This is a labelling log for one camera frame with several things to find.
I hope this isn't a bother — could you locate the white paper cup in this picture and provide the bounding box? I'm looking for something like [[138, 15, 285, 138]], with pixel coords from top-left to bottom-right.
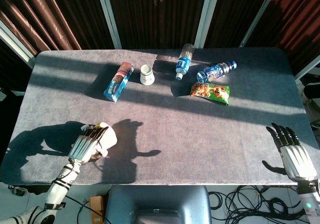
[[139, 64, 155, 86]]

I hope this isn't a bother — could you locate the white window frame post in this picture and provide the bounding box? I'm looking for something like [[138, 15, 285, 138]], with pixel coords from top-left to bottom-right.
[[94, 0, 123, 50], [0, 20, 36, 62], [238, 0, 280, 48], [294, 55, 320, 81], [194, 0, 223, 49]]

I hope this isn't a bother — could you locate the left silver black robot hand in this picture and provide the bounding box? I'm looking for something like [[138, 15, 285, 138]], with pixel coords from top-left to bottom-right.
[[67, 124, 111, 166]]

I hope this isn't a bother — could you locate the clear bottle without cap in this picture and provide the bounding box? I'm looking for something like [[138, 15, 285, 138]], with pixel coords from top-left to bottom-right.
[[174, 43, 195, 81]]

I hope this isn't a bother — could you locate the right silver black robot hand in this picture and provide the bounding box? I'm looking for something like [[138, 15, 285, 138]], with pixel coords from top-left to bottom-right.
[[261, 122, 320, 184]]

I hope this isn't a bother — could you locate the green orange snack bag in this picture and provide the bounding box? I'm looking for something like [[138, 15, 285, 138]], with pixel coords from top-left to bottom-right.
[[190, 82, 231, 106]]

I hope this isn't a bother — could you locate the brown curtain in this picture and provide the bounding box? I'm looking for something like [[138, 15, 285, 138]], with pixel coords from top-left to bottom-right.
[[0, 0, 116, 53], [244, 0, 320, 77], [105, 0, 210, 50], [204, 0, 276, 49]]

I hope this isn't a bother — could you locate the grey caster wheel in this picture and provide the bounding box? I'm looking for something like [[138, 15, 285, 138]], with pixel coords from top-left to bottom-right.
[[8, 185, 29, 197]]

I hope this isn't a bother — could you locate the black floor cable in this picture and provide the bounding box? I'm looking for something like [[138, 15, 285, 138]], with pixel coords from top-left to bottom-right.
[[208, 190, 227, 209], [64, 188, 112, 224], [224, 185, 311, 224]]

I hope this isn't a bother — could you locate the yellow plush toy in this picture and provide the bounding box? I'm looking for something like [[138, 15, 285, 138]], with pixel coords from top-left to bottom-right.
[[80, 122, 118, 157]]

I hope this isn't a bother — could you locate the clear bottle blue cap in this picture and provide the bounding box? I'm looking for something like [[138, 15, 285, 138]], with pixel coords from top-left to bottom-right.
[[196, 60, 238, 83]]

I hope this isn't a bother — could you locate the blue cookie box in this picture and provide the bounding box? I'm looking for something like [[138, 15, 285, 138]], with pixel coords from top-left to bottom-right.
[[103, 61, 135, 102]]

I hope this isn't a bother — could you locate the grey blue table cloth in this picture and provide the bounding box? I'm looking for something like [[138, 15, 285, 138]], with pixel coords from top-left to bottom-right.
[[0, 48, 318, 186]]

